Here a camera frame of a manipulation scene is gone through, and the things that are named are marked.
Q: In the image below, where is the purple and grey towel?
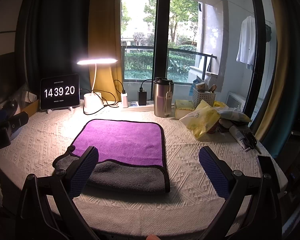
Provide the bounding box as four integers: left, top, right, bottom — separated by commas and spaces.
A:
52, 119, 170, 194

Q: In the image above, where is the white textured tablecloth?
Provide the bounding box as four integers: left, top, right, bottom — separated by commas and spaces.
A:
0, 104, 288, 238

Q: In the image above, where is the white tube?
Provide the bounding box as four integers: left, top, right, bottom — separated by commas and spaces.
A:
229, 126, 250, 151

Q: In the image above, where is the cardboard box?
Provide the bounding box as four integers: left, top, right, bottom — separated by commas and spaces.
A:
21, 100, 40, 117

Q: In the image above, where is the grey patterned pouch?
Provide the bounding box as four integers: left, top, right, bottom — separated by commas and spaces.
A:
218, 110, 251, 122

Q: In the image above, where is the yellow plastic bag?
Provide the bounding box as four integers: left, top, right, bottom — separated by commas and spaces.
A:
179, 100, 220, 140

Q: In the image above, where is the white desk lamp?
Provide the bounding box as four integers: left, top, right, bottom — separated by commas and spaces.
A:
77, 57, 117, 115

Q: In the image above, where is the white air conditioner unit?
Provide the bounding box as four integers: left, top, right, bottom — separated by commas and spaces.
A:
226, 92, 246, 112

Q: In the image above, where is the tablet showing clock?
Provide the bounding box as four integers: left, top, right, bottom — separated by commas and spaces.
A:
39, 74, 80, 111

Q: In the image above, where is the white plastic basket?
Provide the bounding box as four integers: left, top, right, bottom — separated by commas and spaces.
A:
192, 88, 216, 107

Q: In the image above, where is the yellow tissue pack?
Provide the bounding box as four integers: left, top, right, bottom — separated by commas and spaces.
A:
174, 99, 195, 120

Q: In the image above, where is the white power strip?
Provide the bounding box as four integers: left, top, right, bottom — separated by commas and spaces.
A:
128, 101, 154, 107

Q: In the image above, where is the white charger plug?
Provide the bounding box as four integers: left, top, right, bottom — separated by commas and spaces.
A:
121, 89, 129, 108

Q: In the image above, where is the black power adapter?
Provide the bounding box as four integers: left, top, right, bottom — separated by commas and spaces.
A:
138, 87, 147, 106

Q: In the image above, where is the stainless steel tumbler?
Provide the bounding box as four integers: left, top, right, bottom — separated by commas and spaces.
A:
153, 77, 174, 118

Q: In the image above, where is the white hanging shirt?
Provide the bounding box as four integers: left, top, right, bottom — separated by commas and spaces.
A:
236, 16, 256, 70

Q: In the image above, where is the black balcony railing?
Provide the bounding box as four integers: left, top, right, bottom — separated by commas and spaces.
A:
121, 46, 217, 83

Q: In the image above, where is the dark green curtain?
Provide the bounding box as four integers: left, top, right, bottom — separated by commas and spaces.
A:
15, 0, 90, 95

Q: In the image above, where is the dark hanging garment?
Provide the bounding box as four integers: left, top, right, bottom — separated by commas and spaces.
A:
265, 24, 272, 42

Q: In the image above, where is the yellow curtain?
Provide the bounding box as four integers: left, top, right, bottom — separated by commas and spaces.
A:
88, 0, 122, 101

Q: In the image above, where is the black camera device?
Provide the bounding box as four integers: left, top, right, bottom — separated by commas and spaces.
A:
0, 99, 29, 149

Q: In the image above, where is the black window frame post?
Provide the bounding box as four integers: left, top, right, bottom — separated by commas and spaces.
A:
153, 0, 171, 81

